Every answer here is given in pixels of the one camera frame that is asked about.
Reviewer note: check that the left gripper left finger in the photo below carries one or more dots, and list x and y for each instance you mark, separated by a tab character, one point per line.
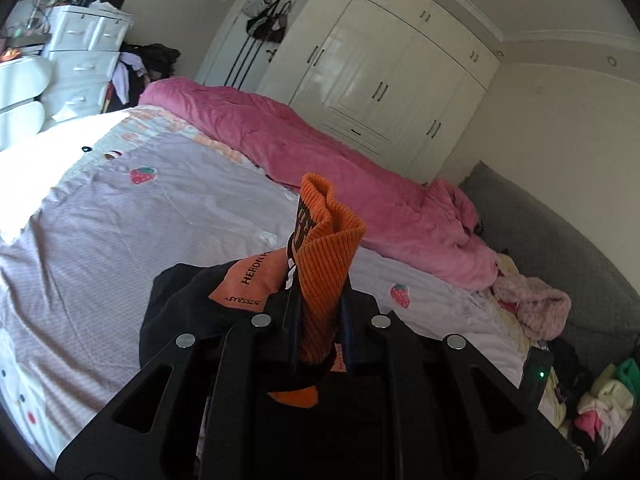
293	323

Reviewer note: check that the dark clothes pile by bed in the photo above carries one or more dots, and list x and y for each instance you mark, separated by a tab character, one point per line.
136	67

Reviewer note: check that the white door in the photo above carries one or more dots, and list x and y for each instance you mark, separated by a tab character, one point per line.
237	58

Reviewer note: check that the black sweater with orange patches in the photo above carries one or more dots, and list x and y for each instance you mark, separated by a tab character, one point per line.
206	302

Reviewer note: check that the bags hanging on door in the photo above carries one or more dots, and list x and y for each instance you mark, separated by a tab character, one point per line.
270	24

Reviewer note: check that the colourful clothes pile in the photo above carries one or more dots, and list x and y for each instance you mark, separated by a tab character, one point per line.
603	410

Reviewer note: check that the white drawer cabinet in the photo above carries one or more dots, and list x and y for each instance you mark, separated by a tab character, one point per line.
83	51

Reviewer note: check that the lilac bedspread with strawberry prints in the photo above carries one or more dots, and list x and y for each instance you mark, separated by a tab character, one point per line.
438	376

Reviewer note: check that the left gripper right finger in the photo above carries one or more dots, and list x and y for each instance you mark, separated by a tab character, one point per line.
345	325

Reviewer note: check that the pink plush duvet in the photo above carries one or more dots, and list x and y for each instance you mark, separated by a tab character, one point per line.
431	228

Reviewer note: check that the pink fuzzy garment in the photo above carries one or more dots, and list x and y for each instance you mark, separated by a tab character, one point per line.
541	310

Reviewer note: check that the white glossy wardrobe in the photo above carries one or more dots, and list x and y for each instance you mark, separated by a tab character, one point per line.
396	80

